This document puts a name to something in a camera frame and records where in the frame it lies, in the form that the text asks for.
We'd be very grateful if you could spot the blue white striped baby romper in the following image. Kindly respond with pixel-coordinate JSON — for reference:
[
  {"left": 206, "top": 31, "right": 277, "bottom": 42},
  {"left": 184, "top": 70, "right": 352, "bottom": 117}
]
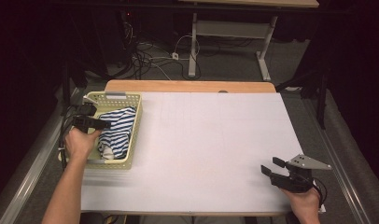
[{"left": 97, "top": 106, "right": 137, "bottom": 161}]

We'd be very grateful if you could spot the metal floor rail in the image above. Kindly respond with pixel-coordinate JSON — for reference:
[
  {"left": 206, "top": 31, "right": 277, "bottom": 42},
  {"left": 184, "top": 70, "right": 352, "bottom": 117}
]
[
  {"left": 302, "top": 99, "right": 372, "bottom": 224},
  {"left": 0, "top": 88, "right": 81, "bottom": 224}
]

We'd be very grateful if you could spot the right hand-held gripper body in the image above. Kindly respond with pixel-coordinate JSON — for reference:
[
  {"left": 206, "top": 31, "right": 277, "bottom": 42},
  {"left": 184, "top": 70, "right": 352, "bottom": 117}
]
[{"left": 270, "top": 154, "right": 332, "bottom": 194}]

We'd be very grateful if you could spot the black stand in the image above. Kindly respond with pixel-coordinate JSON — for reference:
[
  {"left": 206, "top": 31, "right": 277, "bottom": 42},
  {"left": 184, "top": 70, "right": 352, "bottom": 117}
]
[
  {"left": 60, "top": 59, "right": 89, "bottom": 117},
  {"left": 275, "top": 66, "right": 331, "bottom": 131}
]

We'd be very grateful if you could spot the wooden desk with white legs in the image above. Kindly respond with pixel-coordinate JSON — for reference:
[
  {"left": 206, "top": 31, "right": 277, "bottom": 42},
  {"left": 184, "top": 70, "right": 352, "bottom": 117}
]
[{"left": 177, "top": 0, "right": 321, "bottom": 82}]

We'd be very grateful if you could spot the black chair armrest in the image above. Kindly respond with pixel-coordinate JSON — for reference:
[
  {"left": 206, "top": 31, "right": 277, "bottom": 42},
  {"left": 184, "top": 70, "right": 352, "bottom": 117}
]
[{"left": 79, "top": 212, "right": 106, "bottom": 224}]

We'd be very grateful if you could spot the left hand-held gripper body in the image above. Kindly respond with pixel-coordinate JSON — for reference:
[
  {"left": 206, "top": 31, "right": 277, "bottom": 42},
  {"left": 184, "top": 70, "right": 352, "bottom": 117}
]
[{"left": 72, "top": 96, "right": 98, "bottom": 134}]

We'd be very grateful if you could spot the hand-held gripper black cable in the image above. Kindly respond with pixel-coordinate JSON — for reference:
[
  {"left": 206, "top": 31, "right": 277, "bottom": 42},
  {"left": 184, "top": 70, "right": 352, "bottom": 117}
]
[
  {"left": 312, "top": 178, "right": 328, "bottom": 208},
  {"left": 58, "top": 105, "right": 83, "bottom": 171}
]

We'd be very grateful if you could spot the yellow perforated plastic basket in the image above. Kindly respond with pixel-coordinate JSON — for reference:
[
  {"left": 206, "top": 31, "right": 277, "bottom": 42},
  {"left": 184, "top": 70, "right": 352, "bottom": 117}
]
[{"left": 58, "top": 91, "right": 144, "bottom": 171}]

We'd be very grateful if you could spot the white table mat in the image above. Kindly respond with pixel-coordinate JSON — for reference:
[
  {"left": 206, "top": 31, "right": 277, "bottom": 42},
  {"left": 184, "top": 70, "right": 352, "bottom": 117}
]
[{"left": 80, "top": 91, "right": 327, "bottom": 216}]

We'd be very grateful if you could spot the person's right hand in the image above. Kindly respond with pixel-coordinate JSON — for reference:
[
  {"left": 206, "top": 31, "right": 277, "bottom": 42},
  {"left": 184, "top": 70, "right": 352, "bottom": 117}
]
[{"left": 282, "top": 187, "right": 322, "bottom": 224}]

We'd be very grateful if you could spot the person's left hand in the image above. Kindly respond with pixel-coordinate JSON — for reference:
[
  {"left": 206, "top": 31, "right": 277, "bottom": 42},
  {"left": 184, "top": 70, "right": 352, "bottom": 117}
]
[{"left": 64, "top": 127, "right": 103, "bottom": 162}]

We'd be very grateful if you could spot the right hand-held gripper black cable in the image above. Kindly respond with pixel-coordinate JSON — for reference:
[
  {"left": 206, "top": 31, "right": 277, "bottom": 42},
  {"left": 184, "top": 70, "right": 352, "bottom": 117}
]
[{"left": 312, "top": 178, "right": 328, "bottom": 208}]

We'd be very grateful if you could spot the white cable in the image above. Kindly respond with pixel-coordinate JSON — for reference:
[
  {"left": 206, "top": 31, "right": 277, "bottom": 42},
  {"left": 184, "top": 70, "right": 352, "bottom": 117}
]
[{"left": 173, "top": 35, "right": 199, "bottom": 61}]

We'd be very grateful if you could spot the tangle of black cables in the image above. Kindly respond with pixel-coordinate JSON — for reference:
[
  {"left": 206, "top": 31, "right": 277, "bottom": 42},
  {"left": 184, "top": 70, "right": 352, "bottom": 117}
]
[{"left": 121, "top": 21, "right": 168, "bottom": 80}]

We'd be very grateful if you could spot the left hand-held gripper black cable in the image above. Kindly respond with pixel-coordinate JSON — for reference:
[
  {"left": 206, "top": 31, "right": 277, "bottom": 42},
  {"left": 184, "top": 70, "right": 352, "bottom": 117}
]
[{"left": 58, "top": 105, "right": 83, "bottom": 171}]

